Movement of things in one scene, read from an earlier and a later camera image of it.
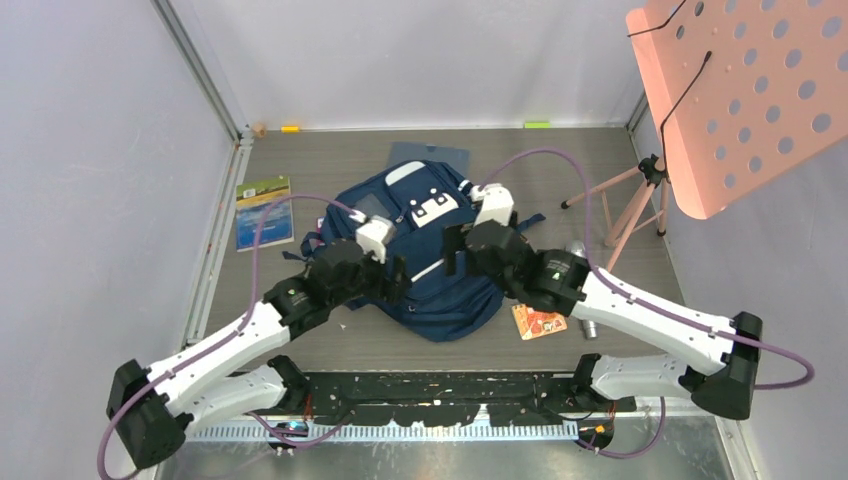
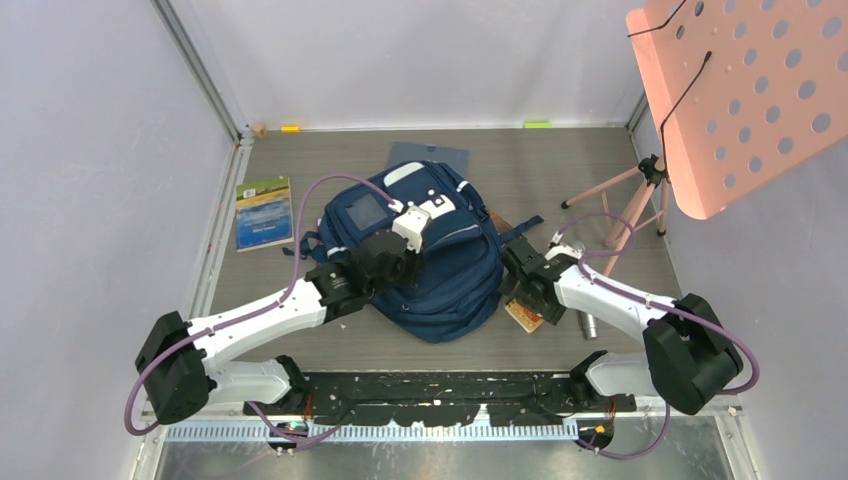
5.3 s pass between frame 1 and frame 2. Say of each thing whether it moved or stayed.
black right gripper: moved
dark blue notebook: stayed
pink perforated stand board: stayed
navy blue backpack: stayed
